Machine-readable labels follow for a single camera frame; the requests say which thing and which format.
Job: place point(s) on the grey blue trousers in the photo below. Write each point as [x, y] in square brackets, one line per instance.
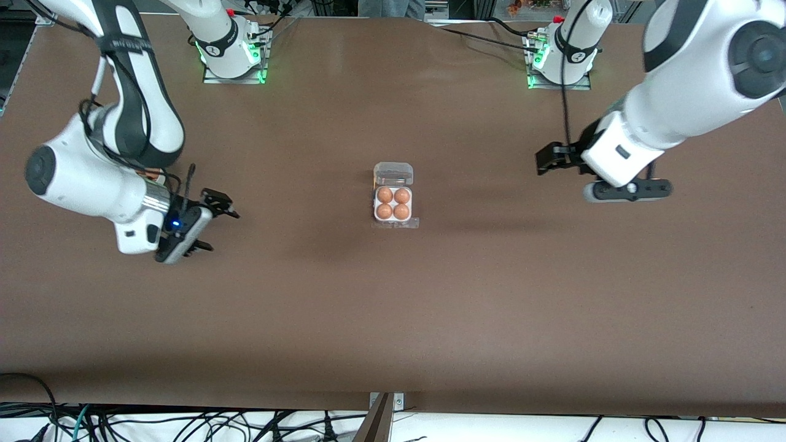
[393, 7]

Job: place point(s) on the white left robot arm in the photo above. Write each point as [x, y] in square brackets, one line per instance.
[706, 67]

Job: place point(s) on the orange object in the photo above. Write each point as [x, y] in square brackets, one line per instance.
[514, 8]

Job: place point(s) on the clear plastic egg box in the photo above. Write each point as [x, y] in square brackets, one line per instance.
[393, 173]

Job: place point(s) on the brown egg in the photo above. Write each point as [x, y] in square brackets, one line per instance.
[401, 212]
[385, 211]
[385, 195]
[402, 196]

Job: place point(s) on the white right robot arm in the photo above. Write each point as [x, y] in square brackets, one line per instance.
[73, 178]

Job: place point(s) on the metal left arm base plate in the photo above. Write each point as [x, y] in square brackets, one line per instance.
[580, 86]

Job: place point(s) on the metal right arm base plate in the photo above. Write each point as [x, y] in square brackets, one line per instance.
[245, 80]

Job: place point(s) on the silver aluminium frame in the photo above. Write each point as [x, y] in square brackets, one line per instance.
[457, 11]

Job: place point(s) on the silver metal bracket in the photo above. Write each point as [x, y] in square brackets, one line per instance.
[399, 400]

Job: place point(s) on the dark camera stand bar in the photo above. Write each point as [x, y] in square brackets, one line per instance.
[376, 426]

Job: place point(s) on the clear adhesive tape strip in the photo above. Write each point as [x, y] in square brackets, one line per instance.
[411, 224]

